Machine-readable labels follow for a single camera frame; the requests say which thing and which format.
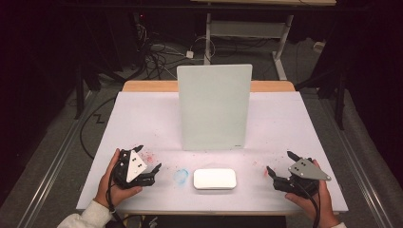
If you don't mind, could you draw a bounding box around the white table cover sheet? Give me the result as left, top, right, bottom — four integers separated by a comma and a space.
75, 91, 349, 213

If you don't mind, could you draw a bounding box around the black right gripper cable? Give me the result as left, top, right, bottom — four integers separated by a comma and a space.
296, 180, 321, 228

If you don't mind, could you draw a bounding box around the metal floor rail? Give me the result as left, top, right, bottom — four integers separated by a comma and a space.
317, 94, 394, 228
16, 91, 98, 228

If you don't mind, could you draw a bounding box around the wooden table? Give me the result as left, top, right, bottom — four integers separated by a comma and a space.
122, 80, 297, 93

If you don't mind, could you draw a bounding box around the person's left hand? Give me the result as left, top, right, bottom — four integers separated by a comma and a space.
94, 148, 144, 208

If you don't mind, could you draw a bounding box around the white glass drawing board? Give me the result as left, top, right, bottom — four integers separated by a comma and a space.
176, 64, 254, 152

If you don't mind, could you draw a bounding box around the white metal desk frame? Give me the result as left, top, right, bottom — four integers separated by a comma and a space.
203, 12, 295, 81

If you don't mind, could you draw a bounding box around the black board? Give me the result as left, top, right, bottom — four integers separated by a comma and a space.
138, 215, 288, 228

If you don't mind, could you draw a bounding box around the white board eraser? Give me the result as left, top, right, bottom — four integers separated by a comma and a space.
193, 167, 238, 191

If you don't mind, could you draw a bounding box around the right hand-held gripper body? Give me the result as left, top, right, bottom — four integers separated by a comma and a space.
272, 157, 333, 200

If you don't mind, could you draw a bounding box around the tangle of floor cables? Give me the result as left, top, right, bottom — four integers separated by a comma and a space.
134, 23, 191, 81

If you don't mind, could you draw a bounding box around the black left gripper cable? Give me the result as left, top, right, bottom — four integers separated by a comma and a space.
106, 158, 126, 227

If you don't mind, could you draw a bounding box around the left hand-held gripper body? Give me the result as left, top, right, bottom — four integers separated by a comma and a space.
112, 148, 156, 190

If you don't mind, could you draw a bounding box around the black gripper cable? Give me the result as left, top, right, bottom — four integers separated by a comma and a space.
106, 158, 126, 227
296, 180, 321, 228

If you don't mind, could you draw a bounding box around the black metal stand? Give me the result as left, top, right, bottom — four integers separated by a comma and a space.
335, 71, 347, 131
73, 63, 86, 121

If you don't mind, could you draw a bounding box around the long black floor cable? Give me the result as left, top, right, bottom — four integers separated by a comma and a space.
79, 96, 117, 161

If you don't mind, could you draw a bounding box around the person's right hand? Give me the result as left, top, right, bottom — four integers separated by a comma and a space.
284, 180, 340, 228

